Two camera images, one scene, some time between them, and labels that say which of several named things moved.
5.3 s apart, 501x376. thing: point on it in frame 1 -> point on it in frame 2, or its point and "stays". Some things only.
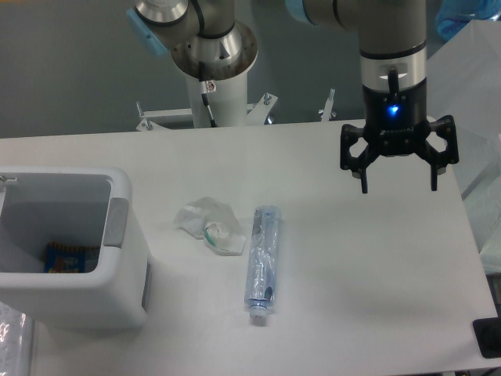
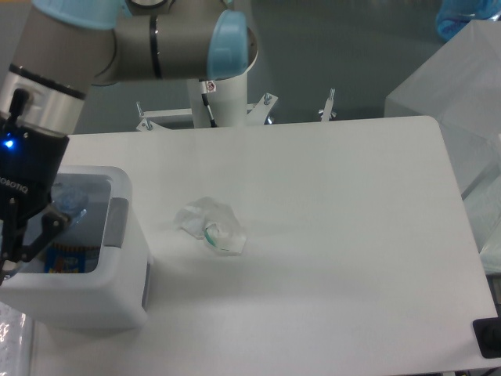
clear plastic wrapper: x=214 y=222 stays
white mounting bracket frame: x=257 y=114 stays
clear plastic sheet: x=16 y=342 stays
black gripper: x=395 y=124 -> x=31 y=161
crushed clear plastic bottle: x=262 y=262 -> x=70 y=200
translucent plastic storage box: x=463 y=81 stays
